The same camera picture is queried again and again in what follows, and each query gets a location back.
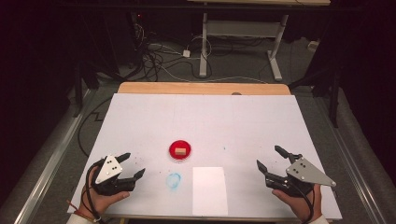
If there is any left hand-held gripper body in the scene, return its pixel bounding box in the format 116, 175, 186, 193
90, 154, 137, 196

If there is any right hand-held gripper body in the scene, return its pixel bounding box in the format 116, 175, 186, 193
264, 152, 338, 198

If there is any red round ink pad dish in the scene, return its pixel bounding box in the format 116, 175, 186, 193
168, 139, 192, 161

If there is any person's right hand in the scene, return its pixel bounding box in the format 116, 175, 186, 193
271, 184, 323, 223

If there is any person's left hand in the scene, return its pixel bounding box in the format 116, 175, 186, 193
78, 167, 131, 220

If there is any white paper sheet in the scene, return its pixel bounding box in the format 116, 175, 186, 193
191, 166, 229, 217

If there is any black stand leg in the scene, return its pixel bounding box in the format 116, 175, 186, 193
73, 62, 85, 119
330, 71, 340, 129

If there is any white board table cover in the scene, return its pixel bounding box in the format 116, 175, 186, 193
66, 92, 344, 221

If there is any wooden table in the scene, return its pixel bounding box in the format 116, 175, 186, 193
104, 81, 339, 224

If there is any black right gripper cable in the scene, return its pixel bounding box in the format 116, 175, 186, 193
290, 183, 316, 224

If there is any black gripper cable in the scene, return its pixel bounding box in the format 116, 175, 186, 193
85, 159, 106, 224
290, 183, 316, 224

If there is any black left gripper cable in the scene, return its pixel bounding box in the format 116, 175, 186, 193
85, 159, 106, 224

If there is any black floor cable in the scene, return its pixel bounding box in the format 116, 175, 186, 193
77, 97, 113, 158

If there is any metal floor rail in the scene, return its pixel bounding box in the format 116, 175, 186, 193
13, 88, 97, 224
311, 96, 389, 224

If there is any red string bracelet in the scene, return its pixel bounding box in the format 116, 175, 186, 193
66, 200, 95, 223

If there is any tangle of black floor cables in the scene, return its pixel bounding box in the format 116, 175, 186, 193
130, 21, 213, 82

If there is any white floor cable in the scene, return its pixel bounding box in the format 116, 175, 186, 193
155, 60, 269, 85

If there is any white metal desk frame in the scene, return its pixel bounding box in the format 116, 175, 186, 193
186, 0, 332, 82

